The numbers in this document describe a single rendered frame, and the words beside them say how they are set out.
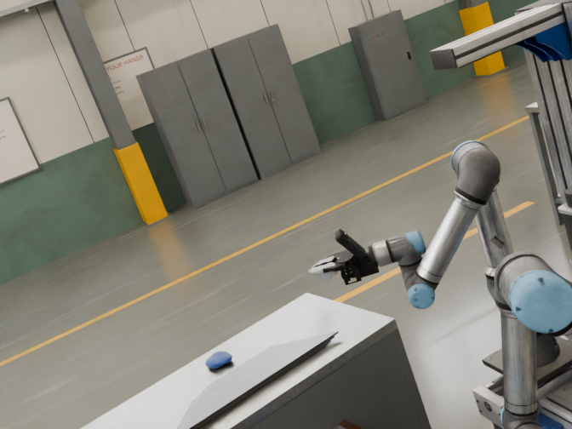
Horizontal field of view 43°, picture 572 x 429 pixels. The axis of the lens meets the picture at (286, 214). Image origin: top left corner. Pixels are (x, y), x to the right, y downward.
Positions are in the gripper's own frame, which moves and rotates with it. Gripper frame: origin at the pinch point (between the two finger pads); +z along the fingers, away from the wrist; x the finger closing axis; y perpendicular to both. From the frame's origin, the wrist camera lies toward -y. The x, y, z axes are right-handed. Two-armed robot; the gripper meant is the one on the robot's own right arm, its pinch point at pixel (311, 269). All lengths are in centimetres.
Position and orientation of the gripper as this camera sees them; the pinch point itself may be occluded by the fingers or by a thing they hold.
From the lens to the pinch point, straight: 228.8
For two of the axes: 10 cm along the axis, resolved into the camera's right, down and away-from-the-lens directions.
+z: -9.4, 3.0, 1.4
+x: 0.0, -4.2, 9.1
